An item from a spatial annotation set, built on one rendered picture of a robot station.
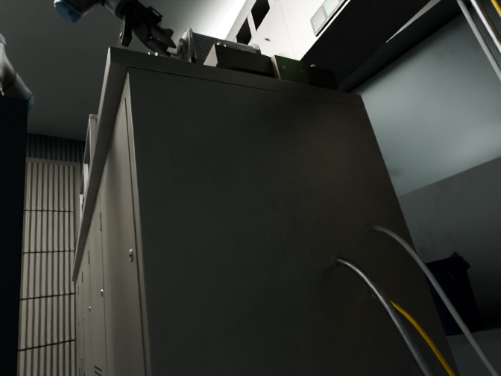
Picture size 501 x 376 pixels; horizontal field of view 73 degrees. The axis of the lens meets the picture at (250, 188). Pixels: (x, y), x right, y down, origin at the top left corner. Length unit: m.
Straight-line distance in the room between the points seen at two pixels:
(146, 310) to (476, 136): 2.93
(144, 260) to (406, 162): 3.00
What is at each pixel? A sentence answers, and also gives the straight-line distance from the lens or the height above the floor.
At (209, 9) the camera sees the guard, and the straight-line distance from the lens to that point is 1.80.
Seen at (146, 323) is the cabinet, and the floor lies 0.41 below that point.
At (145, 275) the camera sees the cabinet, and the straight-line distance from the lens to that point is 0.54.
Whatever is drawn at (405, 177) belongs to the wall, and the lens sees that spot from 3.35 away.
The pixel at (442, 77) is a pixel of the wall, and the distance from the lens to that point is 3.41.
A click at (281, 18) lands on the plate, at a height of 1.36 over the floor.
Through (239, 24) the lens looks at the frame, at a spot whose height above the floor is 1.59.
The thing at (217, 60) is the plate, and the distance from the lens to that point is 0.88.
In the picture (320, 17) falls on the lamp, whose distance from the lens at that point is 1.17.
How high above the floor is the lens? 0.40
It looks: 19 degrees up
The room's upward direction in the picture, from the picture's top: 11 degrees counter-clockwise
